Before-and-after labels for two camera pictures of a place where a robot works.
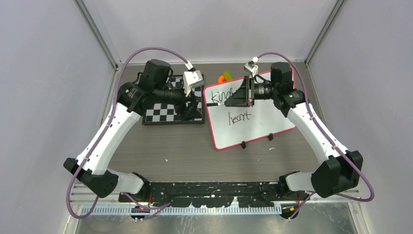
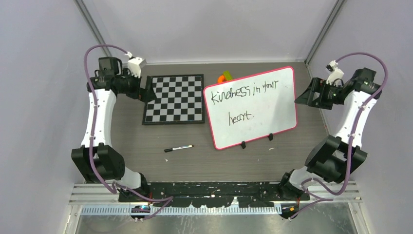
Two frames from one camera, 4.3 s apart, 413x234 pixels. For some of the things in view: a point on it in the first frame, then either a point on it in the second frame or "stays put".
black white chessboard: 166,113 stays put
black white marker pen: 214,104 -> 169,149
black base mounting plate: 215,194 stays put
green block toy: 227,75 stays put
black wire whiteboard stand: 243,144 stays put
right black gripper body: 262,91 -> 331,95
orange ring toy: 221,78 stays put
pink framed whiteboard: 233,126 stays put
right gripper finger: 241,97 -> 313,96
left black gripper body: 182,110 -> 131,86
